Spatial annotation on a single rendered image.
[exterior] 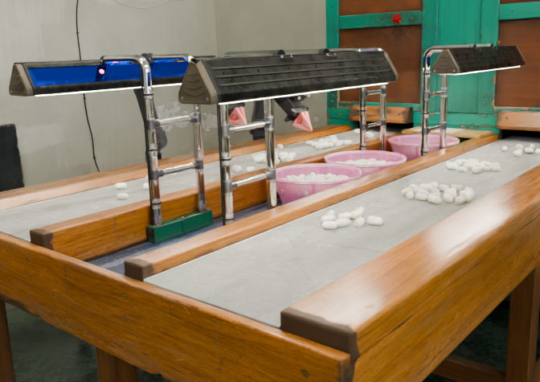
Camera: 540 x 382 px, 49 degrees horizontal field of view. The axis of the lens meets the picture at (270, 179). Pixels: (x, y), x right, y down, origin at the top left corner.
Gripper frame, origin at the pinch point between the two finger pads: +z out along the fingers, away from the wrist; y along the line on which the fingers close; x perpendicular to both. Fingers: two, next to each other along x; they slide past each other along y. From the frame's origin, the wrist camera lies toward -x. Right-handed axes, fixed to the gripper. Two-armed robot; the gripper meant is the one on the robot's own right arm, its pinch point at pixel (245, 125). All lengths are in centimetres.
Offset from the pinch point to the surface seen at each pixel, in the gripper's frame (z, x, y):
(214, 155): 2.7, 10.3, -11.8
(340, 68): 44, -67, -56
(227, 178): 45, -39, -72
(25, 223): 18, 0, -94
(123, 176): 3, 11, -52
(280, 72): 44, -67, -76
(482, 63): 46, -67, 22
